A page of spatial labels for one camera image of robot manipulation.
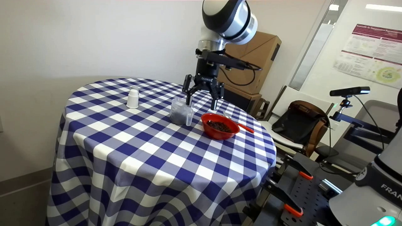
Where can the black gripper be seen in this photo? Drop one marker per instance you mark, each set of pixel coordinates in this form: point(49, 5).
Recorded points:
point(203, 80)

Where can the clear glass measuring cup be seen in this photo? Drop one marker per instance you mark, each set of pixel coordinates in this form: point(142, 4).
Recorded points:
point(181, 113)

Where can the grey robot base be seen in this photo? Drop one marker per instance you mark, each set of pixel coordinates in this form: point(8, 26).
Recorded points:
point(374, 199)

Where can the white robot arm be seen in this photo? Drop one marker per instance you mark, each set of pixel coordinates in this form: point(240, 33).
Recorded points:
point(225, 22)

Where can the red plastic bowl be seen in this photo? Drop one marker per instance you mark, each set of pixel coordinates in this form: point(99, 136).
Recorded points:
point(218, 127)

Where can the small white bottle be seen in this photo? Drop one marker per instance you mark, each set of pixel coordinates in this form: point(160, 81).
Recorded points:
point(132, 101)

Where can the large cardboard box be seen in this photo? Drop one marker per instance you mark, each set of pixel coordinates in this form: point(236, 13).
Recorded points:
point(261, 52)

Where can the blue white checkered tablecloth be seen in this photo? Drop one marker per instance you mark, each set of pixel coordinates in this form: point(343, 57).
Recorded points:
point(115, 166)

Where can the black brown bag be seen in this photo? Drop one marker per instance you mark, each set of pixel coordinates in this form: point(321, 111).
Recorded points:
point(302, 124)

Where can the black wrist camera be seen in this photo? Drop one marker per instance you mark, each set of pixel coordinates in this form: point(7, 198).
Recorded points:
point(212, 57)

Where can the orange handled clamp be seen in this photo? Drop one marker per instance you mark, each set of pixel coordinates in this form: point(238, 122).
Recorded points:
point(289, 204)

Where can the black camera on stand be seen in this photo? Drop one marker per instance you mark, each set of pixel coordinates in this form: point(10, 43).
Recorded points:
point(348, 92)

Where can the wall poster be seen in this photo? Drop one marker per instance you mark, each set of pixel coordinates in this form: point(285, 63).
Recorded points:
point(372, 53)

